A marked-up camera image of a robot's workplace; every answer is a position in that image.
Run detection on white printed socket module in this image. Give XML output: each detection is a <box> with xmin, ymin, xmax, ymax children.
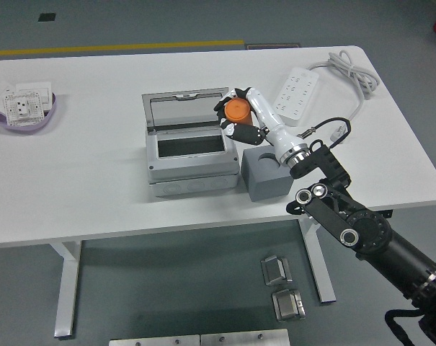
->
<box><xmin>1</xmin><ymin>92</ymin><xmax>48</xmax><ymax>127</ymax></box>

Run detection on white power strip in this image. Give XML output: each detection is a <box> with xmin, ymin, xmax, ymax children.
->
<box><xmin>269</xmin><ymin>66</ymin><xmax>320</xmax><ymax>128</ymax></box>

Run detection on grey-white power cord with plug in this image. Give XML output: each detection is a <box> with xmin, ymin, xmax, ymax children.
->
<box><xmin>307</xmin><ymin>49</ymin><xmax>381</xmax><ymax>145</ymax></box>

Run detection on metal plate with screws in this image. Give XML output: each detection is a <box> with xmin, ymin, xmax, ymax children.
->
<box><xmin>200</xmin><ymin>328</ymin><xmax>290</xmax><ymax>346</ymax></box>
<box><xmin>108</xmin><ymin>334</ymin><xmax>201</xmax><ymax>346</ymax></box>

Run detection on orange cylinder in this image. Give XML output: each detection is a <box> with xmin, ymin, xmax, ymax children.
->
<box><xmin>223</xmin><ymin>97</ymin><xmax>254</xmax><ymax>126</ymax></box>

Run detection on grey electrical box clear lid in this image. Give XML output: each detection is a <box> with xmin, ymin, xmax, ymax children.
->
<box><xmin>141</xmin><ymin>86</ymin><xmax>240</xmax><ymax>198</ymax></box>

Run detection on small metal block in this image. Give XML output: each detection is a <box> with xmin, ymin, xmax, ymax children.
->
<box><xmin>271</xmin><ymin>288</ymin><xmax>307</xmax><ymax>321</ymax></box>
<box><xmin>260</xmin><ymin>254</ymin><xmax>293</xmax><ymax>287</ymax></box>

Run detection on grey cube with round hole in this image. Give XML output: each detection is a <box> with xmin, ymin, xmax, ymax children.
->
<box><xmin>241</xmin><ymin>143</ymin><xmax>294</xmax><ymax>202</ymax></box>

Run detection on white table leg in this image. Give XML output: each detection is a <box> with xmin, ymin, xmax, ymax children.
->
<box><xmin>48</xmin><ymin>240</ymin><xmax>84</xmax><ymax>340</ymax></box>
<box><xmin>298</xmin><ymin>218</ymin><xmax>337</xmax><ymax>306</ymax></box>

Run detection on purple bowl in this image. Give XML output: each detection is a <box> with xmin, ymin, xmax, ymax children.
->
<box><xmin>0</xmin><ymin>92</ymin><xmax>59</xmax><ymax>136</ymax></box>

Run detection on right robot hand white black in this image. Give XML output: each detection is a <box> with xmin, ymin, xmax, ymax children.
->
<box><xmin>213</xmin><ymin>86</ymin><xmax>308</xmax><ymax>165</ymax></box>

